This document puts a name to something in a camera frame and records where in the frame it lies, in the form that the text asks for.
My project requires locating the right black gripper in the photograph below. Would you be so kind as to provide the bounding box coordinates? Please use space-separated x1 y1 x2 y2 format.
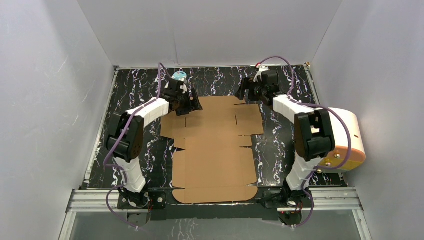
234 77 267 102

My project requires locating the brown cardboard box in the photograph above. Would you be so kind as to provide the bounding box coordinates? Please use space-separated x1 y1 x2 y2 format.
160 96 264 204

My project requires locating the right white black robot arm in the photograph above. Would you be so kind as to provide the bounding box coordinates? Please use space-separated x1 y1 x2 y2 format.
234 68 335 207

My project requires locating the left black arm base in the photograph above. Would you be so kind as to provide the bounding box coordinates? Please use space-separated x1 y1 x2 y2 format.
117 186 167 229

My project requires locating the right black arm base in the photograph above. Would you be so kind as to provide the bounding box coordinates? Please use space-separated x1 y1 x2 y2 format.
256 186 312 228

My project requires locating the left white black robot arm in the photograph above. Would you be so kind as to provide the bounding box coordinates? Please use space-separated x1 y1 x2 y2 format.
103 77 203 208

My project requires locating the teal white packaged item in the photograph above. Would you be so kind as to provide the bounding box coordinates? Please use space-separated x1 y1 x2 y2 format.
171 71 188 84

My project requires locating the large white tape roll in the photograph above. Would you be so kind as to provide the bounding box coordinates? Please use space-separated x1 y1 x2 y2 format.
317 107 366 173

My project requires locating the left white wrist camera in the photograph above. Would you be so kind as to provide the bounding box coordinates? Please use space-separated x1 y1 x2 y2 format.
178 78 191 95

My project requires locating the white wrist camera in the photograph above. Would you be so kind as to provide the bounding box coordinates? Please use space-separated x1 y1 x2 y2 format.
178 78 191 95
253 64 269 83

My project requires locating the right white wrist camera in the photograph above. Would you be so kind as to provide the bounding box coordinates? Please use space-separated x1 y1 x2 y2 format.
253 64 269 83

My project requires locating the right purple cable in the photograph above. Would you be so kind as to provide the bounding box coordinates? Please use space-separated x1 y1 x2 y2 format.
257 56 353 228

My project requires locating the purple cable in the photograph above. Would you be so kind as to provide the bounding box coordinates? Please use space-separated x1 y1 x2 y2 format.
103 62 173 229
257 56 353 228

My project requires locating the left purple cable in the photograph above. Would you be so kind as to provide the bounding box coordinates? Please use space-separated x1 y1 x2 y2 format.
103 62 173 229

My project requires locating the aluminium frame rail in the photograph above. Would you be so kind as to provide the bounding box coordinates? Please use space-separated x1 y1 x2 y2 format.
59 187 372 240

